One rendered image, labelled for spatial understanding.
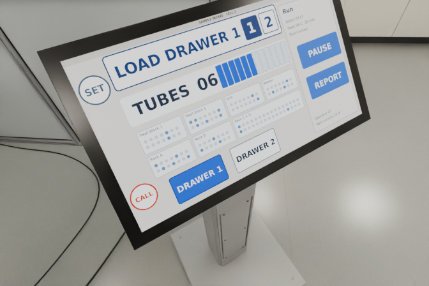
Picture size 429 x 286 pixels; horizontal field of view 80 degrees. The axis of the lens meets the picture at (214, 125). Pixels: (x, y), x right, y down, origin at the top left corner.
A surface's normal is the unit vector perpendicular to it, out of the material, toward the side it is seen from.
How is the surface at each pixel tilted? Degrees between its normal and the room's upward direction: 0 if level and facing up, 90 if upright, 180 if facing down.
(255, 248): 5
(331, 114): 50
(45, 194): 0
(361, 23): 90
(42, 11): 90
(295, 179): 0
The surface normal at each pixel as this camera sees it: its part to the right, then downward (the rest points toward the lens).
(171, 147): 0.34, 0.06
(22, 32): -0.10, 0.74
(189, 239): -0.09, -0.72
